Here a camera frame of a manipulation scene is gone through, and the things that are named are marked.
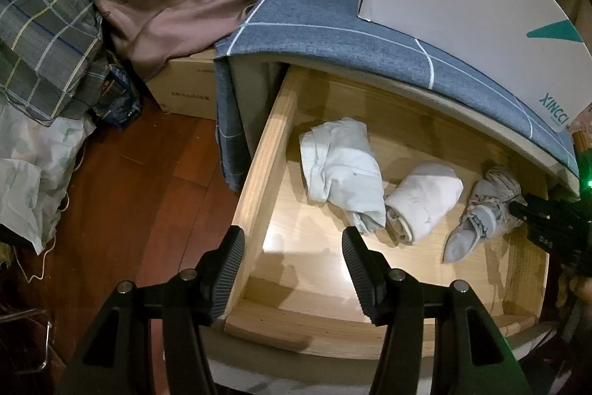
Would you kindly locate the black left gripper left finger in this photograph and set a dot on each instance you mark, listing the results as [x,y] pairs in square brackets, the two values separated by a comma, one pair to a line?
[114,356]

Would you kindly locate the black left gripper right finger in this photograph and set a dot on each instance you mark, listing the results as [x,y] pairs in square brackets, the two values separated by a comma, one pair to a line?
[471,356]

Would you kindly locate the grey floral lace underwear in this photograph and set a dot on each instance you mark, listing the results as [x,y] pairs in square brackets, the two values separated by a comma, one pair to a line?
[487,214]

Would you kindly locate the pale blue underwear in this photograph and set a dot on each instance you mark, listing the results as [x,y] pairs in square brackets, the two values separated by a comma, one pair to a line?
[339,167]

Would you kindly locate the wooden drawer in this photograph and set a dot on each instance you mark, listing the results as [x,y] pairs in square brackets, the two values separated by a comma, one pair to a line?
[294,291]

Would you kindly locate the right hand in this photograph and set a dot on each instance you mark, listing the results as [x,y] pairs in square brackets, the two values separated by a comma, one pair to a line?
[581,287]

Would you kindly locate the white crumpled fabric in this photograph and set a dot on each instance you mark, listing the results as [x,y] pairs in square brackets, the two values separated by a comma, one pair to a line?
[37,162]

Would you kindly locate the dark patterned fabric bundle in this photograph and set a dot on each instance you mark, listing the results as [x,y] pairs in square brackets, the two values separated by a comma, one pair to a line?
[120,101]

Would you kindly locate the cardboard box on floor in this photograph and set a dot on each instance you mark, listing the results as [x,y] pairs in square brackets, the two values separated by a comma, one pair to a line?
[187,86]

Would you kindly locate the white cardboard storage box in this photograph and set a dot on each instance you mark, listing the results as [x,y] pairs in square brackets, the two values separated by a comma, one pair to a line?
[471,6]

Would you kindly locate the green plaid fabric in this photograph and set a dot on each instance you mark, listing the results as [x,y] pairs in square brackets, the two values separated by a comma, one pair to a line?
[51,65]

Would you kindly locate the blue checked cloth cover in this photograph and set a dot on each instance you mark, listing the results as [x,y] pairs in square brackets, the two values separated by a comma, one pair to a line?
[327,35]

